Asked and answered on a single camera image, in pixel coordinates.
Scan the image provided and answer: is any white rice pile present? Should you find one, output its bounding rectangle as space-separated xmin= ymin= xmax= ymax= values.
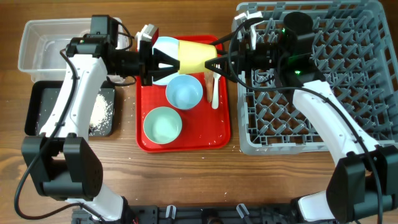
xmin=89 ymin=94 xmax=113 ymax=135

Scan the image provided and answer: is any red serving tray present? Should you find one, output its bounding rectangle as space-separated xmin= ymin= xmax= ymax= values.
xmin=136 ymin=35 xmax=231 ymax=153

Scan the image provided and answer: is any yellow plastic cup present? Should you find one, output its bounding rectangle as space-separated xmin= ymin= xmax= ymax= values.
xmin=178 ymin=40 xmax=217 ymax=74

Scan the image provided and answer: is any black tray bin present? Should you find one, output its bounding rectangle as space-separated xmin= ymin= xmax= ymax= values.
xmin=24 ymin=81 xmax=116 ymax=137

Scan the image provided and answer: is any small light blue bowl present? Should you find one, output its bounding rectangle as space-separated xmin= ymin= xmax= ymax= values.
xmin=165 ymin=75 xmax=203 ymax=110

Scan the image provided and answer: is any grey dishwasher rack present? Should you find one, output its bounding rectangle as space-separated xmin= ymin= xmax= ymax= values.
xmin=233 ymin=1 xmax=397 ymax=155

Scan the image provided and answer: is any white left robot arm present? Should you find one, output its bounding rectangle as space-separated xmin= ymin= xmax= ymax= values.
xmin=22 ymin=15 xmax=180 ymax=223

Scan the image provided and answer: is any large light blue plate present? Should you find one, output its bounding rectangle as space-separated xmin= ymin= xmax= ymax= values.
xmin=153 ymin=37 xmax=180 ymax=86

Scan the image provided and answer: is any light green bowl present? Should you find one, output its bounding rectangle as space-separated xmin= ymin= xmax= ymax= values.
xmin=143 ymin=106 xmax=182 ymax=144

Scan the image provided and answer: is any white plastic spoon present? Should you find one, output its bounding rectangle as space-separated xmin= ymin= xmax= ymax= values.
xmin=211 ymin=73 xmax=221 ymax=110

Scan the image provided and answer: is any clear plastic bin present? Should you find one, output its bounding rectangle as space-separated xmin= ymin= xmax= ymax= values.
xmin=17 ymin=17 xmax=129 ymax=84

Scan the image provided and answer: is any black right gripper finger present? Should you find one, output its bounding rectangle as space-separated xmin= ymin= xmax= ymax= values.
xmin=205 ymin=52 xmax=236 ymax=67
xmin=204 ymin=60 xmax=232 ymax=81

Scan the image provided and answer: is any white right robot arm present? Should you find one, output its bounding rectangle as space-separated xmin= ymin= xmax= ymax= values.
xmin=205 ymin=11 xmax=397 ymax=223

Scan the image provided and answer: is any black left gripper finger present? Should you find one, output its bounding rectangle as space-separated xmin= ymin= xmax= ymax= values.
xmin=152 ymin=48 xmax=180 ymax=65
xmin=152 ymin=60 xmax=180 ymax=82

